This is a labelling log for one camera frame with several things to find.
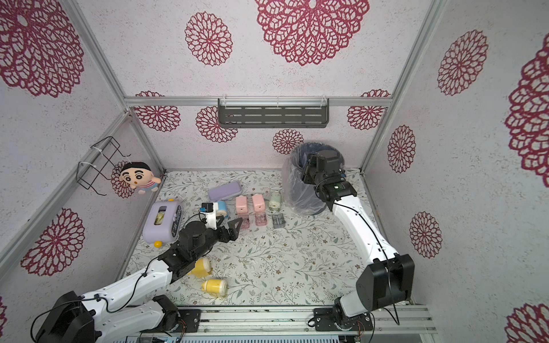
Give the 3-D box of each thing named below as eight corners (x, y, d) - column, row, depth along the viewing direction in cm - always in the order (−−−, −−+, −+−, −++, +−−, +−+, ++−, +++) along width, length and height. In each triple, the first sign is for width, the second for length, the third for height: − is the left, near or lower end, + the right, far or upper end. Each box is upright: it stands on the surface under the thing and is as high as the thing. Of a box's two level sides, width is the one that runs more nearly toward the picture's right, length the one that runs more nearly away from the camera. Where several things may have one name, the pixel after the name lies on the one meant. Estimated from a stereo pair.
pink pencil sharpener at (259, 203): (252, 212, 104) (251, 204, 99) (253, 202, 108) (252, 194, 103) (264, 212, 104) (264, 204, 99) (265, 202, 108) (264, 194, 103)
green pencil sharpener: (269, 212, 105) (269, 202, 98) (271, 201, 109) (271, 191, 103) (278, 213, 104) (279, 203, 98) (280, 202, 108) (281, 192, 102)
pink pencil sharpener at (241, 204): (236, 216, 103) (234, 208, 98) (238, 203, 108) (236, 195, 102) (247, 216, 103) (245, 208, 98) (248, 203, 108) (247, 195, 102)
